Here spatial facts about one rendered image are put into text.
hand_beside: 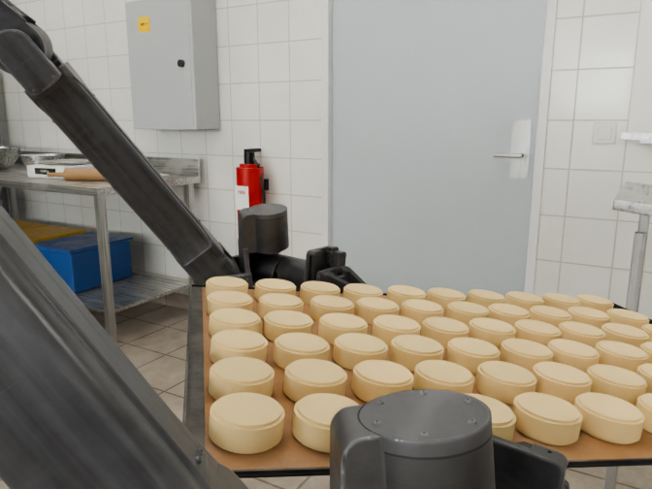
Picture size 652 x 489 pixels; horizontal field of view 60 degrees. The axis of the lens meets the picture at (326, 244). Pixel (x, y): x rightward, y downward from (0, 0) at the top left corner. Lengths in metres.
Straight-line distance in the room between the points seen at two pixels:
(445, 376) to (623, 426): 0.13
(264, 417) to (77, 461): 0.17
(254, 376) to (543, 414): 0.22
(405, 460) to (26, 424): 0.14
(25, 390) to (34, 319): 0.03
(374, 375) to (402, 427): 0.22
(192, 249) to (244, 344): 0.31
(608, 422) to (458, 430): 0.26
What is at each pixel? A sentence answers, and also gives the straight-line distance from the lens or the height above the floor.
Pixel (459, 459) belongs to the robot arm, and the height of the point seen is 1.07.
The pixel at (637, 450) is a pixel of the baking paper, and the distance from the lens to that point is 0.51.
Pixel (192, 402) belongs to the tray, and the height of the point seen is 0.99.
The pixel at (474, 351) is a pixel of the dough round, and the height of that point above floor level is 0.99.
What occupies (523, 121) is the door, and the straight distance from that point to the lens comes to 2.64.
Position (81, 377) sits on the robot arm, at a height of 1.11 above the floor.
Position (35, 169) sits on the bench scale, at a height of 0.93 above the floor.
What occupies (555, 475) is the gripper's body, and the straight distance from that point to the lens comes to 0.34.
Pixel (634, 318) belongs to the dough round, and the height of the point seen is 0.95.
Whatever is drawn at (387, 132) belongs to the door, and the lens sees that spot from 2.84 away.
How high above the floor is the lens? 1.20
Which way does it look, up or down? 12 degrees down
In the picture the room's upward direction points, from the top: straight up
